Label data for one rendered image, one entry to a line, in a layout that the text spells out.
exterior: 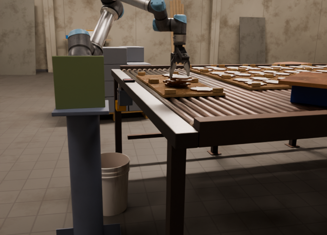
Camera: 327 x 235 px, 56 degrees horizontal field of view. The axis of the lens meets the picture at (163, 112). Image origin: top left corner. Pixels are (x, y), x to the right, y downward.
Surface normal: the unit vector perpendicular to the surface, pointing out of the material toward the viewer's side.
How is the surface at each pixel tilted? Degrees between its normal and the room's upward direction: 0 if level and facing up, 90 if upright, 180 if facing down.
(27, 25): 74
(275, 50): 90
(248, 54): 79
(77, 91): 90
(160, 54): 90
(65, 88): 90
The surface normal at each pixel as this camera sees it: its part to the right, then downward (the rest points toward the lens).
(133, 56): 0.30, 0.23
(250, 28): 0.18, 0.05
